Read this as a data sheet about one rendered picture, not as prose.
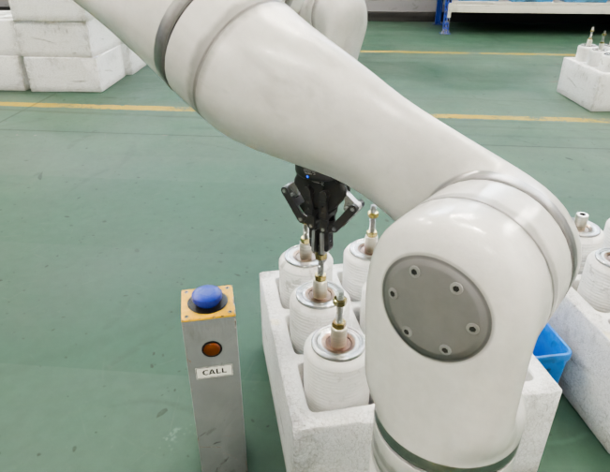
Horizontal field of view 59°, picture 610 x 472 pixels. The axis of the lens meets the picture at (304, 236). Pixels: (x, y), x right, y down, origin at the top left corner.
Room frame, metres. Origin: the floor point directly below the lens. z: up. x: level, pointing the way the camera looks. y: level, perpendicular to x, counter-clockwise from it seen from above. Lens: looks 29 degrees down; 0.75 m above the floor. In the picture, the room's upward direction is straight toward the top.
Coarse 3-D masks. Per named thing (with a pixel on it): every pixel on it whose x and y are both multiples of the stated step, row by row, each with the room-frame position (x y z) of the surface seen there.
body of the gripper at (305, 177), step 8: (296, 168) 0.69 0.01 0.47; (304, 168) 0.67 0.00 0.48; (296, 176) 0.71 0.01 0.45; (304, 176) 0.67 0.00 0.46; (312, 176) 0.66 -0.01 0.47; (320, 176) 0.66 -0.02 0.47; (328, 176) 0.66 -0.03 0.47; (296, 184) 0.71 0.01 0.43; (304, 184) 0.70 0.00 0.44; (312, 184) 0.69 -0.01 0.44; (320, 184) 0.69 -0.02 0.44; (328, 184) 0.68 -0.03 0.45; (336, 184) 0.67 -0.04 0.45; (344, 184) 0.67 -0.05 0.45; (336, 192) 0.67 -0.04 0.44; (344, 192) 0.67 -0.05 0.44; (336, 200) 0.67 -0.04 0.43; (328, 208) 0.68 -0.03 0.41
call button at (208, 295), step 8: (200, 288) 0.60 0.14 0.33; (208, 288) 0.60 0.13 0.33; (216, 288) 0.60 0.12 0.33; (192, 296) 0.59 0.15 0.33; (200, 296) 0.58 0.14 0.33; (208, 296) 0.58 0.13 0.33; (216, 296) 0.58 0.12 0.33; (200, 304) 0.57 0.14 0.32; (208, 304) 0.57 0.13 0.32; (216, 304) 0.59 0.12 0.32
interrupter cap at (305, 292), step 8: (304, 288) 0.71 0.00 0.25; (312, 288) 0.71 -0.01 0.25; (328, 288) 0.71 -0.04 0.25; (336, 288) 0.71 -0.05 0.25; (296, 296) 0.69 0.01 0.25; (304, 296) 0.69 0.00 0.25; (312, 296) 0.70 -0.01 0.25; (328, 296) 0.70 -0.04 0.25; (304, 304) 0.67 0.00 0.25; (312, 304) 0.67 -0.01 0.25; (320, 304) 0.67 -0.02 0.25; (328, 304) 0.67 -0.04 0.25
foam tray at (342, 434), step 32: (288, 320) 0.74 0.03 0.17; (352, 320) 0.73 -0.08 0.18; (288, 352) 0.65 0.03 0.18; (288, 384) 0.58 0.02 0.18; (544, 384) 0.58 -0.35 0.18; (288, 416) 0.54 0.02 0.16; (320, 416) 0.52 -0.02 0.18; (352, 416) 0.52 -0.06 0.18; (544, 416) 0.56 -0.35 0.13; (288, 448) 0.55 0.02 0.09; (320, 448) 0.50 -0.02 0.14; (352, 448) 0.51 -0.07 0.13
